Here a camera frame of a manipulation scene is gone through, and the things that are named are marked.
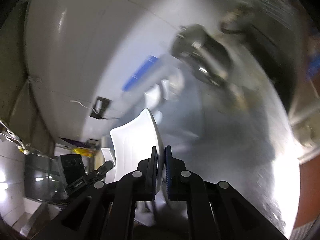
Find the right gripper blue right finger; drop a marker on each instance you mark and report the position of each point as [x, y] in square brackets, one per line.
[170, 172]

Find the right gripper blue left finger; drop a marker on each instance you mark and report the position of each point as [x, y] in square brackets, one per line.
[152, 174]

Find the small white square dish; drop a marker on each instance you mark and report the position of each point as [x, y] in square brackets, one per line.
[133, 142]

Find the yellow bag on shelf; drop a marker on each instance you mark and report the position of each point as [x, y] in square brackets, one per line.
[83, 152]

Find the large white square dish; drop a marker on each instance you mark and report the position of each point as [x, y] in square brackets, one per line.
[156, 94]

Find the translucent plastic storage bin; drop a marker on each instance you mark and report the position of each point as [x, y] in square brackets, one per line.
[181, 115]

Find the blue bin lid rim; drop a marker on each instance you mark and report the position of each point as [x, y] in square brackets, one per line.
[139, 73]

